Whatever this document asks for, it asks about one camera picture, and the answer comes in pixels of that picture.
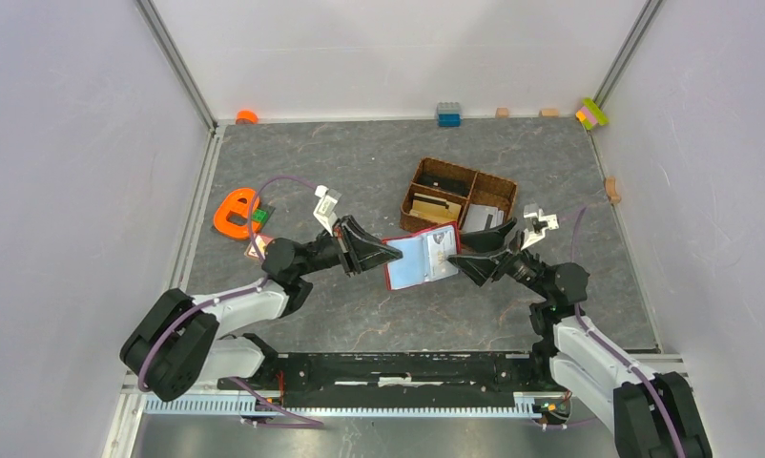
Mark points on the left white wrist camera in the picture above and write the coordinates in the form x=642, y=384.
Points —
x=324, y=211

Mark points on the pink picture card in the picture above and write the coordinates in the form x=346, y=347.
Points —
x=257, y=247

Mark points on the green pink toy bricks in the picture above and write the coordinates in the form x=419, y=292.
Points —
x=590, y=115

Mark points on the woven brown basket organizer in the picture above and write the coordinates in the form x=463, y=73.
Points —
x=441, y=192

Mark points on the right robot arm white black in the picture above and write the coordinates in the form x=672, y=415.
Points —
x=649, y=413

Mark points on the red card holder wallet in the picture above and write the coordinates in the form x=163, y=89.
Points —
x=410, y=270

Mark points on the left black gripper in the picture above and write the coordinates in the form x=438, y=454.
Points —
x=355, y=243

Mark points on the silver VIP card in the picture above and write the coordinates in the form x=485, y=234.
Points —
x=441, y=243

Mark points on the orange round cap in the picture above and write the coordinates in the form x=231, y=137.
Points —
x=246, y=117

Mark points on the green toy brick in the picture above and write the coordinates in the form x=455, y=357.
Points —
x=261, y=216

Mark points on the grey cards in basket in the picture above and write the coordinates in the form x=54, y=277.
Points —
x=481, y=217

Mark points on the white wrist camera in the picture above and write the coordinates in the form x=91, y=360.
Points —
x=324, y=211
x=538, y=223

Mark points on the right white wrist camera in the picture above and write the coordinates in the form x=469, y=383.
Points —
x=538, y=223

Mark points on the orange plastic letter shape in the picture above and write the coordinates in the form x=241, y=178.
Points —
x=232, y=218

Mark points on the slotted cable duct rail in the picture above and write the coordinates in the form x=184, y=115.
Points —
x=246, y=405

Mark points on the black card in basket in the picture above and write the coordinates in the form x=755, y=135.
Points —
x=450, y=185

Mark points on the curved wooden piece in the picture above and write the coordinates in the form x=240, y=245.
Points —
x=610, y=186

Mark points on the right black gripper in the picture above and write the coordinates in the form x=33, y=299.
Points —
x=479, y=267

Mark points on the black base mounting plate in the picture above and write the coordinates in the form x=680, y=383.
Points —
x=409, y=379

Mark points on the blue grey toy bricks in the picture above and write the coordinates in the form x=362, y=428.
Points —
x=448, y=114

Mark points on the beige cards in basket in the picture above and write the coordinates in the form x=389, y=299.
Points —
x=435, y=209

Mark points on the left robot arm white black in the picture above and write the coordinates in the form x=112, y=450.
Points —
x=186, y=339

